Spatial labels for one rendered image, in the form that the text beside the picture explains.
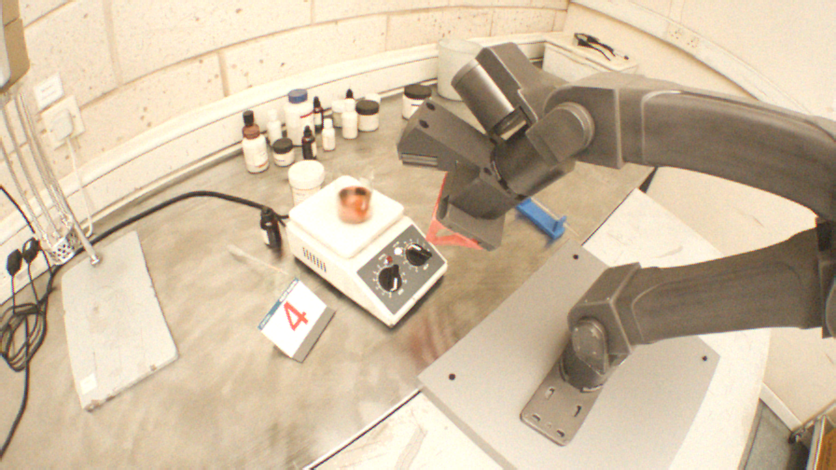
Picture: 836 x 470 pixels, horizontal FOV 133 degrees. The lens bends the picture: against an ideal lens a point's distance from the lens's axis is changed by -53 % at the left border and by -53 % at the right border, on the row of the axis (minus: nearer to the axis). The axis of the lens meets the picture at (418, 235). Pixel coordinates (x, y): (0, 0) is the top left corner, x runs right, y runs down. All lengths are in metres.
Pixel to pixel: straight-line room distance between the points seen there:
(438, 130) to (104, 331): 0.55
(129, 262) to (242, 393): 0.33
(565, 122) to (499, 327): 0.30
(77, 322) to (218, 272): 0.28
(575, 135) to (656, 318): 0.17
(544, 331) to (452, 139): 0.28
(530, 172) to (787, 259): 0.23
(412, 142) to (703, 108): 0.24
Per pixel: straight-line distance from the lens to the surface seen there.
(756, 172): 0.26
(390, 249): 0.51
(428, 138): 0.33
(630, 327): 0.35
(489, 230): 0.38
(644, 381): 0.53
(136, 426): 0.55
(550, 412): 0.45
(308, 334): 0.51
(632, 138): 0.26
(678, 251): 0.85
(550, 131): 0.27
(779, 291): 0.30
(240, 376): 0.50
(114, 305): 0.65
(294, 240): 0.55
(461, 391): 0.45
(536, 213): 0.71
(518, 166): 0.33
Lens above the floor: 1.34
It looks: 45 degrees down
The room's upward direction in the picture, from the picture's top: 7 degrees clockwise
